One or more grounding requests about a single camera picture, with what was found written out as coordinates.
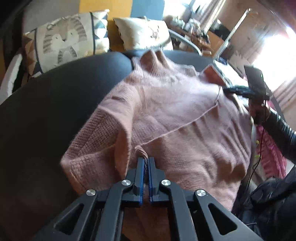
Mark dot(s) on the grey yellow blue sofa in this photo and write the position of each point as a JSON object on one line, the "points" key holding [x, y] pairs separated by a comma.
{"points": [[152, 10]]}

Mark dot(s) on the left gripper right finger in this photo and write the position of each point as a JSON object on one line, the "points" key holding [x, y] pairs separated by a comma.
{"points": [[194, 215]]}

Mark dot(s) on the black leather jacket sleeve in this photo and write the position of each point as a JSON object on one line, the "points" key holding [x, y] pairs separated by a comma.
{"points": [[270, 209]]}

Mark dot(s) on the pink knitted sweater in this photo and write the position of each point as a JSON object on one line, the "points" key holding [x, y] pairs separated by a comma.
{"points": [[198, 136]]}

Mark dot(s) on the person right hand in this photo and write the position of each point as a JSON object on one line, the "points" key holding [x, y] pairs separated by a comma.
{"points": [[259, 111]]}

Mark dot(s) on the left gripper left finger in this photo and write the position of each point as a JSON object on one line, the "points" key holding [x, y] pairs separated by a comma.
{"points": [[98, 215]]}

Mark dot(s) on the deer print cushion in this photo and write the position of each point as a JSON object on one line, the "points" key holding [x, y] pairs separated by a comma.
{"points": [[140, 34]]}

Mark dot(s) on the tiger print cushion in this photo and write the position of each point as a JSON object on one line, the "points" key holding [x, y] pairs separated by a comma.
{"points": [[64, 40]]}

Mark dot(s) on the cream knitted sweater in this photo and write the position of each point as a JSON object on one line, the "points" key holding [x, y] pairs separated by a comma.
{"points": [[230, 75]]}

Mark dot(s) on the right black jacket sleeve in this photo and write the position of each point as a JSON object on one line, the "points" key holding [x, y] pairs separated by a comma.
{"points": [[282, 134]]}

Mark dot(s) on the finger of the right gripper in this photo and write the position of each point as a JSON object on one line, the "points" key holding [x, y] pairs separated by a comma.
{"points": [[239, 90]]}

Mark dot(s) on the magenta bed quilt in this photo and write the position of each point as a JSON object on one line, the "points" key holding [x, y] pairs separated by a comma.
{"points": [[272, 161]]}

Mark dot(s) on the wooden side table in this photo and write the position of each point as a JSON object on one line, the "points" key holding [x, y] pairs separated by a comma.
{"points": [[190, 37]]}

